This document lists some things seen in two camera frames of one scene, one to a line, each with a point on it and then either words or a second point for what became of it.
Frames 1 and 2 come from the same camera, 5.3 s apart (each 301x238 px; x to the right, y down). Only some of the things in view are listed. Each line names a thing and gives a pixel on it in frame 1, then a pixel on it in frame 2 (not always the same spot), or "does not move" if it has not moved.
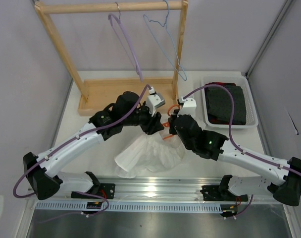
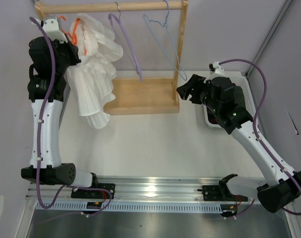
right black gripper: [172, 130] → [196, 83]
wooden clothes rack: [100, 95] does not move
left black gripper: [153, 124] → [73, 49]
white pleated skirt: [155, 151] → [89, 81]
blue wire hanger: [171, 39] does not move
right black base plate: [215, 193] does not move
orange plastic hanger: [167, 124] → [74, 38]
